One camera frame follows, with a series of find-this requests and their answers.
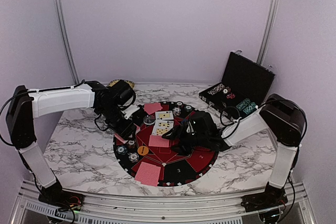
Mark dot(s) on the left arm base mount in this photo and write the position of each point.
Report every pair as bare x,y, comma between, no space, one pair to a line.
57,196

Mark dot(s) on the face up clubs card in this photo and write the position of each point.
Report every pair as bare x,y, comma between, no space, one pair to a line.
164,123

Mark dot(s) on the face up ace card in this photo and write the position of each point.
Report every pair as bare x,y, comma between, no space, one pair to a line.
164,115

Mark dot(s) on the red playing card deck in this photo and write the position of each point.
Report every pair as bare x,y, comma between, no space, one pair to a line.
120,138

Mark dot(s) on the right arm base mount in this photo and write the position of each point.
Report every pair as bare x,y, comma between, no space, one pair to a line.
270,197

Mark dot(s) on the blue green chip pile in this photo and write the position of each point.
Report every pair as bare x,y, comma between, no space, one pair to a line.
188,108
121,150

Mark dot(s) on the face down community card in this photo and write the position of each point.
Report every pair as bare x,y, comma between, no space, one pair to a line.
158,141

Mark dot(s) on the woven bamboo tray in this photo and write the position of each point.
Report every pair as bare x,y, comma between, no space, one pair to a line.
113,82

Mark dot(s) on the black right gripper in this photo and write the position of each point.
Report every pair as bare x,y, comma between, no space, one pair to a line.
175,131

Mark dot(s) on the aluminium front rail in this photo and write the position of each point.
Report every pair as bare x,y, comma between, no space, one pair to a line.
215,208

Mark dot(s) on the round red black poker mat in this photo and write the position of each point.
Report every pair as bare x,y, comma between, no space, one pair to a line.
176,170

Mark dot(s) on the small orange black chip pile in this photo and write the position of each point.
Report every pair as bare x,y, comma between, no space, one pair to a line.
131,144

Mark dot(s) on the orange round blind button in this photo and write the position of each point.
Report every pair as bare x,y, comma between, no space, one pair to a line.
143,150

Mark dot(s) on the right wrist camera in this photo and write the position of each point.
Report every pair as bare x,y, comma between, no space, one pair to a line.
188,128

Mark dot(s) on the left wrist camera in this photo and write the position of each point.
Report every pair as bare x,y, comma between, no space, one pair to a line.
130,110

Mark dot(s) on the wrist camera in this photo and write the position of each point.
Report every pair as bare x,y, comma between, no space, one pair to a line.
130,110
188,128

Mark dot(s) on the black poker chip case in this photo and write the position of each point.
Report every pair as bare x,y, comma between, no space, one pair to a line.
244,85

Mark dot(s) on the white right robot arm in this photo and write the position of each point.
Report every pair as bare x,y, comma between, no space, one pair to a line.
284,122

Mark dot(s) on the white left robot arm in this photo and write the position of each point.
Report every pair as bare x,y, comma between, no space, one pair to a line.
116,104

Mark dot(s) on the white blue chip pile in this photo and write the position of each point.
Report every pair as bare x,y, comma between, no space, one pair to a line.
177,111
133,157

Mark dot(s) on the face up seven diamonds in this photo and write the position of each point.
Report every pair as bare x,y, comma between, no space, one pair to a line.
159,131

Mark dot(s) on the left aluminium wall post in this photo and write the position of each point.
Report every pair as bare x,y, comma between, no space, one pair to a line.
65,40

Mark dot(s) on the dealt red card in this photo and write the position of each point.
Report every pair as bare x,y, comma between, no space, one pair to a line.
154,175
143,173
150,108

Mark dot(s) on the clear round dealer button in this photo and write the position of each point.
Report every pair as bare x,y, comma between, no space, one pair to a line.
149,120

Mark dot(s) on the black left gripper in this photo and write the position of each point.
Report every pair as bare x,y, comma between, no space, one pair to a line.
125,130

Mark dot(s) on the right aluminium wall post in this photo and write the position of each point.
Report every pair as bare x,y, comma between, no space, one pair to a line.
273,7

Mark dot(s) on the aluminium wall post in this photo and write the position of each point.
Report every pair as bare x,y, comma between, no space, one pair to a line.
65,40
273,7

